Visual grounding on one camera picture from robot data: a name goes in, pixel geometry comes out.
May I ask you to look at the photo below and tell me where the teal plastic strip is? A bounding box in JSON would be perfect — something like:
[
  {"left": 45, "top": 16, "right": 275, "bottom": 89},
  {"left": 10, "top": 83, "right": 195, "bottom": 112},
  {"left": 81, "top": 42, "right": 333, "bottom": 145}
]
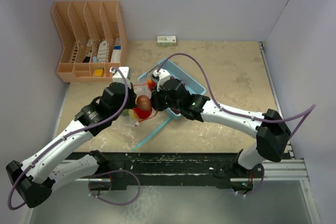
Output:
[{"left": 131, "top": 116, "right": 172, "bottom": 152}]

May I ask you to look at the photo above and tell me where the brown onion toy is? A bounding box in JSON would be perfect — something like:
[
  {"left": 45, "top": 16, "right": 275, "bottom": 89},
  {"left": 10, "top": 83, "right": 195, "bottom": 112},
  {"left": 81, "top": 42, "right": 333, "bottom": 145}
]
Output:
[{"left": 136, "top": 95, "right": 152, "bottom": 111}]

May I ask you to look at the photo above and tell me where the red apple toy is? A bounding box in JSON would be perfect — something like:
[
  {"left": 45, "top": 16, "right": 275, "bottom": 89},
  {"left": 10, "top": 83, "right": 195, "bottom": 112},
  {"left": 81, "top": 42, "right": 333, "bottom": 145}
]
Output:
[{"left": 133, "top": 108, "right": 152, "bottom": 120}]

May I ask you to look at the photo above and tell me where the clear zip top bag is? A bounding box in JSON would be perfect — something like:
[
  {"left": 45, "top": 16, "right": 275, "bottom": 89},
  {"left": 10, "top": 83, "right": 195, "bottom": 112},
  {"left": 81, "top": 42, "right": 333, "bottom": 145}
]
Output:
[{"left": 123, "top": 78, "right": 161, "bottom": 141}]

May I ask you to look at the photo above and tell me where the mango toy fruit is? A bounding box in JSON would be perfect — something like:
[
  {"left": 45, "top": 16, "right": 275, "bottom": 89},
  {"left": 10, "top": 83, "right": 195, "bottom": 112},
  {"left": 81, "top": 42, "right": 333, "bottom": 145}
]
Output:
[{"left": 121, "top": 109, "right": 129, "bottom": 116}]

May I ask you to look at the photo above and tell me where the yellow lemon toy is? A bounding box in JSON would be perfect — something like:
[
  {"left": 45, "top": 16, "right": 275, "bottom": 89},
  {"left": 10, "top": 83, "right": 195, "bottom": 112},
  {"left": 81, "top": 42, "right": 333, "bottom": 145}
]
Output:
[{"left": 129, "top": 110, "right": 139, "bottom": 120}]

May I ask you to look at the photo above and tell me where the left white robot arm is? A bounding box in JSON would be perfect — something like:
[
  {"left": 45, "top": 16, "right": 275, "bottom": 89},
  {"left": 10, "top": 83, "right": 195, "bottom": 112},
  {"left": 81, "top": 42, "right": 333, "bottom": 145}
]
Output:
[{"left": 6, "top": 82, "right": 137, "bottom": 210}]

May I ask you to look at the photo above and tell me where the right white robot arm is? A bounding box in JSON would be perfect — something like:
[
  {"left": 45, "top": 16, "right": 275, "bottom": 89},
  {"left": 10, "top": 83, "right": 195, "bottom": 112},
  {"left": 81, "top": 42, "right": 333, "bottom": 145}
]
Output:
[{"left": 151, "top": 79, "right": 291, "bottom": 177}]

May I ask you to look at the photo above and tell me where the blue plastic basket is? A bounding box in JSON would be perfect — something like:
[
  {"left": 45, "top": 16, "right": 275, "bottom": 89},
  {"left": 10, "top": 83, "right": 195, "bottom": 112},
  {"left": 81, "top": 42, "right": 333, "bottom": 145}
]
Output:
[{"left": 138, "top": 58, "right": 207, "bottom": 121}]

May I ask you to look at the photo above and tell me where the yellow sponge block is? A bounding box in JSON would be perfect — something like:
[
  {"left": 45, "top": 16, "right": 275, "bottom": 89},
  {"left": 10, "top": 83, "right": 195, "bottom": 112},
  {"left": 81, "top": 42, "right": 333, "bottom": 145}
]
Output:
[{"left": 93, "top": 69, "right": 104, "bottom": 77}]

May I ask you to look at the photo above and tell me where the white blue tube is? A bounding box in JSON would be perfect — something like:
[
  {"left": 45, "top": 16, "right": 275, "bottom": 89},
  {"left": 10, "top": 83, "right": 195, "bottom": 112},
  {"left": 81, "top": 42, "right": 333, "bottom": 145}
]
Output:
[{"left": 110, "top": 38, "right": 121, "bottom": 63}]

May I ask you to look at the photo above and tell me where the white patterned pouch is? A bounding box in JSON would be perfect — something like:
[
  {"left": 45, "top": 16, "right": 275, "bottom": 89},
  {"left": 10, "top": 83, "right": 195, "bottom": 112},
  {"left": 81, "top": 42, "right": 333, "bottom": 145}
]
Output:
[{"left": 92, "top": 40, "right": 108, "bottom": 63}]

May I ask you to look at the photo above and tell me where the small green white box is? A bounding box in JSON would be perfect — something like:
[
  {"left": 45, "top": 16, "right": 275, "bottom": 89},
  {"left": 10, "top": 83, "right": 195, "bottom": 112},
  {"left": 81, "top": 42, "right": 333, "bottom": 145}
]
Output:
[{"left": 157, "top": 35, "right": 176, "bottom": 47}]

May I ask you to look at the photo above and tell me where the black white card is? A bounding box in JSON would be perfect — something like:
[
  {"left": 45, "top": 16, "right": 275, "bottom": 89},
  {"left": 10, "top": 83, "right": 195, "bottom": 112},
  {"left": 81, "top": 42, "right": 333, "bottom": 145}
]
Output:
[{"left": 82, "top": 39, "right": 92, "bottom": 63}]

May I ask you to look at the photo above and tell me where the orange desk organizer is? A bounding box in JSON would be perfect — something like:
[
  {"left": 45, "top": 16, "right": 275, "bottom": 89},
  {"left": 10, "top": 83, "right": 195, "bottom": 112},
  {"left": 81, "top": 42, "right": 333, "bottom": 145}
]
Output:
[{"left": 51, "top": 0, "right": 128, "bottom": 83}]

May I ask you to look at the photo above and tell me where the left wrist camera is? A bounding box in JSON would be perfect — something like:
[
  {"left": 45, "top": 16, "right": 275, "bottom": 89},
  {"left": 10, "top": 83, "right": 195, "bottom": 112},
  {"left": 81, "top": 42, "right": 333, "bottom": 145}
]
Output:
[{"left": 109, "top": 67, "right": 131, "bottom": 88}]

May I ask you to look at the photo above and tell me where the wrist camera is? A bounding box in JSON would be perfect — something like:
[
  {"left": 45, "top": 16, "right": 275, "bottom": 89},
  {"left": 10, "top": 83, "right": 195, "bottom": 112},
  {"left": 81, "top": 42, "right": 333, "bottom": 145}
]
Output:
[
  {"left": 109, "top": 67, "right": 131, "bottom": 88},
  {"left": 152, "top": 69, "right": 171, "bottom": 91}
]

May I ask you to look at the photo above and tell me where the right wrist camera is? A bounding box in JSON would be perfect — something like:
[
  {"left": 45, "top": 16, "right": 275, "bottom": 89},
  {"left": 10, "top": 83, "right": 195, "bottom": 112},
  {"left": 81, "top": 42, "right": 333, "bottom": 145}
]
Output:
[{"left": 152, "top": 69, "right": 171, "bottom": 91}]

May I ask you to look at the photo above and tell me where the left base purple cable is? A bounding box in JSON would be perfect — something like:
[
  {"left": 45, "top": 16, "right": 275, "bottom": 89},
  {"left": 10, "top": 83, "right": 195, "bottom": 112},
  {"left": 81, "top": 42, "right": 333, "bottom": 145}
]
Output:
[{"left": 88, "top": 169, "right": 142, "bottom": 206}]

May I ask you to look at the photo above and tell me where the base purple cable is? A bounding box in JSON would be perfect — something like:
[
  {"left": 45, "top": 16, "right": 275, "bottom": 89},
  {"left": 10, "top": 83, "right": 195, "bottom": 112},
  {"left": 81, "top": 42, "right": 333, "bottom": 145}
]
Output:
[
  {"left": 230, "top": 163, "right": 265, "bottom": 199},
  {"left": 88, "top": 169, "right": 142, "bottom": 206}
]

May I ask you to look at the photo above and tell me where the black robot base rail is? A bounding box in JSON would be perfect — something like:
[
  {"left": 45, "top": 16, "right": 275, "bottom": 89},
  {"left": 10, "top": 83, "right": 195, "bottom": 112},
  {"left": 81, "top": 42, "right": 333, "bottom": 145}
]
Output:
[{"left": 89, "top": 152, "right": 265, "bottom": 191}]

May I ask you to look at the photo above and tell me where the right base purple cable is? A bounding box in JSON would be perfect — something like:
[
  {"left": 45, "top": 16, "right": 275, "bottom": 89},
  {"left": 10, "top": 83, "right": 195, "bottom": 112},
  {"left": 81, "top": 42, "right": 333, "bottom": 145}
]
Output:
[{"left": 230, "top": 163, "right": 265, "bottom": 199}]

